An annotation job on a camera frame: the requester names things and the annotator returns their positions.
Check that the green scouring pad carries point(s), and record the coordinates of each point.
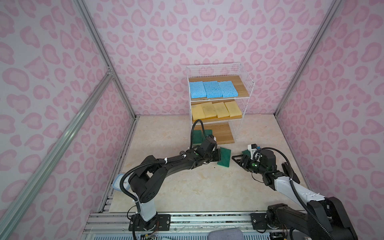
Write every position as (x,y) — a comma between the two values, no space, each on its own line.
(198,136)

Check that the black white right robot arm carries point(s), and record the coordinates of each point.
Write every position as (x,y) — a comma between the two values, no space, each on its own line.
(323,218)

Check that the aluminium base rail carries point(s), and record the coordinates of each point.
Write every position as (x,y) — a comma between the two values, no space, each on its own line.
(188,226)

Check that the white wire wooden shelf rack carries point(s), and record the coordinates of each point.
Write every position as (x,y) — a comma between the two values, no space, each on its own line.
(227,129)

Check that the green sponge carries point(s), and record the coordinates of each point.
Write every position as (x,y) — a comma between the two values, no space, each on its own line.
(247,153)
(225,158)

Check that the grey chair back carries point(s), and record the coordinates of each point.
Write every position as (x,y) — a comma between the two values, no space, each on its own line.
(226,234)

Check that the blue sponge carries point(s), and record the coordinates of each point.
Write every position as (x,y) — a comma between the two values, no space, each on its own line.
(213,90)
(228,89)
(197,90)

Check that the light blue kitchen timer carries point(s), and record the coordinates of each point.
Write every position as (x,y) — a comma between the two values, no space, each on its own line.
(116,183)

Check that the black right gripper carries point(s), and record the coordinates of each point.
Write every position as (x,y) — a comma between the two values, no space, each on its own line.
(245,158)

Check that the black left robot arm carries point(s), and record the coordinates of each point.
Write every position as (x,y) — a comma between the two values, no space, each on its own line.
(143,182)

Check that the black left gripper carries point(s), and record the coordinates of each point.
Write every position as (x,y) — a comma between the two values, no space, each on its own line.
(218,155)

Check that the small yellow sponge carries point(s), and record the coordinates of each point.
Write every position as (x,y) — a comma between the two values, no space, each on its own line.
(197,112)

